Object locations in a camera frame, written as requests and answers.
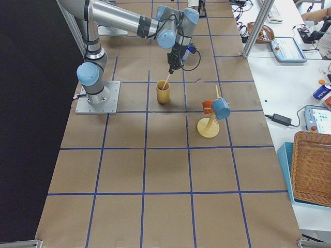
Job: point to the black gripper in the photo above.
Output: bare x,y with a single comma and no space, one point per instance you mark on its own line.
177,50

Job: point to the bamboo wooden cup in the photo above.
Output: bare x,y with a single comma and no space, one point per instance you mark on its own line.
163,92

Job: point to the orange cup on stand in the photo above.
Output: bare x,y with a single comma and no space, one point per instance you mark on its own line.
207,106

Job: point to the blue cup on stand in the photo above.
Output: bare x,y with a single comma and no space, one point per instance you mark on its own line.
221,108

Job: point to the person's hand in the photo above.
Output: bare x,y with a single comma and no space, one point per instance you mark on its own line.
316,16

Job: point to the wooden mug tree stand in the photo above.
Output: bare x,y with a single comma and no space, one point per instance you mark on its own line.
209,127

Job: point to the dark wicker basket with tools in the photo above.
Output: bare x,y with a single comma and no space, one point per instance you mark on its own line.
266,35

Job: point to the blue teach pendant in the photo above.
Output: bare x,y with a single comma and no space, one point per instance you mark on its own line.
287,50

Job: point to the black power adapter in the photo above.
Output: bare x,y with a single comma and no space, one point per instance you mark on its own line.
282,120

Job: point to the light blue tray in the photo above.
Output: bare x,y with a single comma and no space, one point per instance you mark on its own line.
284,154

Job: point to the blue drink can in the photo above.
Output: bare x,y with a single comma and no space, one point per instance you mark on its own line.
322,91

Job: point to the large wicker tray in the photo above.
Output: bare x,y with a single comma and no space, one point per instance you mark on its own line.
310,170

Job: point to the aluminium frame post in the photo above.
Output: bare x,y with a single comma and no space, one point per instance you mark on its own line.
266,6

